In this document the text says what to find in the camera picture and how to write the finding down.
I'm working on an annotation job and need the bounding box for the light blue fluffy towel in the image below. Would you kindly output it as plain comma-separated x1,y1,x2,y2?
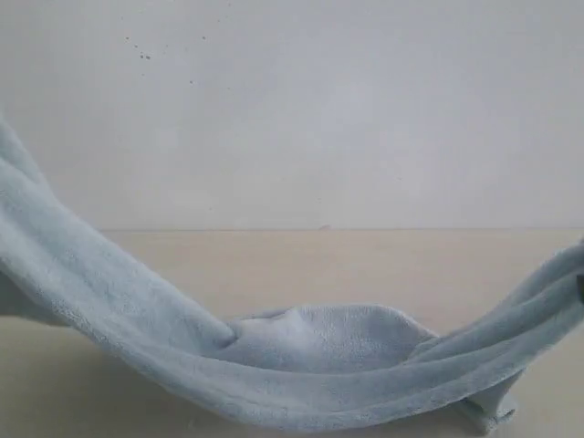
1,125,583,433

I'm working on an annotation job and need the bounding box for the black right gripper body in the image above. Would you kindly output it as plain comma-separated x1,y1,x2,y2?
576,275,584,303

